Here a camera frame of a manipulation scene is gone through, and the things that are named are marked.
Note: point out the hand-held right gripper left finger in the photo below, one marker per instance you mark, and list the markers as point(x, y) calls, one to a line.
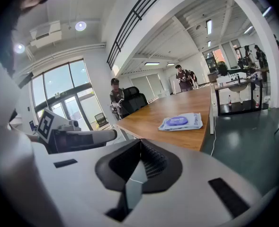
point(77, 174)

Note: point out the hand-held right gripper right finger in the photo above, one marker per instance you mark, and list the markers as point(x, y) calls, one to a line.
point(191, 197)

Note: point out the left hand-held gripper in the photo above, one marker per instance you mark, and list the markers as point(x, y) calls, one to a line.
point(47, 124)

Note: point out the blue and white packet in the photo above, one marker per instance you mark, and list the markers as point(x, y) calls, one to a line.
point(191, 124)

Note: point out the black office chair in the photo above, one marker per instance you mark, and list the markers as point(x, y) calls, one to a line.
point(134, 98)

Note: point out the wooden table with white legs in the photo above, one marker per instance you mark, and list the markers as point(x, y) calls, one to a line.
point(153, 112)

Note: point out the green exit sign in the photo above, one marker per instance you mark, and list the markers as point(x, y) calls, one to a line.
point(60, 94)

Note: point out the glass entrance doors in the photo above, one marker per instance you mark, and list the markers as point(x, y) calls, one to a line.
point(58, 79)

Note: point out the person's white shirt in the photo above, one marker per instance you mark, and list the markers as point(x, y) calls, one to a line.
point(6, 150)

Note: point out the long ceiling light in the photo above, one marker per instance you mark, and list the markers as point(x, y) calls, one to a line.
point(209, 27)
point(151, 63)
point(248, 29)
point(170, 64)
point(267, 11)
point(209, 44)

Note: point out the red label water bottle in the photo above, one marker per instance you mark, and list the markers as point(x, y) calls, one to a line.
point(229, 100)
point(257, 102)

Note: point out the round ceiling lamp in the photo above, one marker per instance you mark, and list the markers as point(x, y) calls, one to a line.
point(19, 48)
point(80, 26)

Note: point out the black balcony railing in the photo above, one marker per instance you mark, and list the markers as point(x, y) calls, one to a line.
point(129, 25)

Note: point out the white sink basin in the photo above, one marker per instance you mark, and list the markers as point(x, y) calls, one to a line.
point(237, 89)

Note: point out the white ceiling air conditioner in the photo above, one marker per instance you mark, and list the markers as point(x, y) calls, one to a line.
point(45, 34)

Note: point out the black frame table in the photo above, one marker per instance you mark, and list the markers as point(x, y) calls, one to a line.
point(238, 109)

